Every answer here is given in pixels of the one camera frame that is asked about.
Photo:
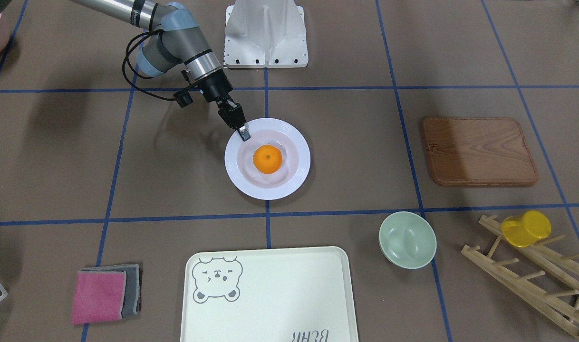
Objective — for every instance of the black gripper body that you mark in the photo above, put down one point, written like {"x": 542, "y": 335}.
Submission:
{"x": 218, "y": 88}

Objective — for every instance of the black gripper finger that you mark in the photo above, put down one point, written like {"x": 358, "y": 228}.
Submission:
{"x": 244, "y": 133}

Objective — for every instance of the orange fruit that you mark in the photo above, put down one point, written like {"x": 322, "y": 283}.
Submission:
{"x": 267, "y": 159}

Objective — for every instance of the white round plate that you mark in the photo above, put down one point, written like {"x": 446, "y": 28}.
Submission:
{"x": 294, "y": 169}

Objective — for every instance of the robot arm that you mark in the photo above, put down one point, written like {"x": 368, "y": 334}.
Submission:
{"x": 173, "y": 37}

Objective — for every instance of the cream bear tray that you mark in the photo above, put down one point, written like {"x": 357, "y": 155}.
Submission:
{"x": 295, "y": 294}

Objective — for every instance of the green bowl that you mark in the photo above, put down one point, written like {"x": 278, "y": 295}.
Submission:
{"x": 407, "y": 240}

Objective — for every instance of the pink and grey folded cloth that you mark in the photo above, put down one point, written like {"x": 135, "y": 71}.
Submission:
{"x": 106, "y": 293}

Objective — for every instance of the wooden cutting board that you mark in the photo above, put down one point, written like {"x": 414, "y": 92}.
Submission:
{"x": 477, "y": 152}

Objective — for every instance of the yellow plastic cup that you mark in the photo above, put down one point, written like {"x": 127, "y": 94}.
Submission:
{"x": 526, "y": 229}

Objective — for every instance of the wooden dish rack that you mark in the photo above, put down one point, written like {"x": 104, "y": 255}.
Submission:
{"x": 553, "y": 290}

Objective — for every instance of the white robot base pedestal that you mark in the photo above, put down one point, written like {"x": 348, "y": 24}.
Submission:
{"x": 265, "y": 34}

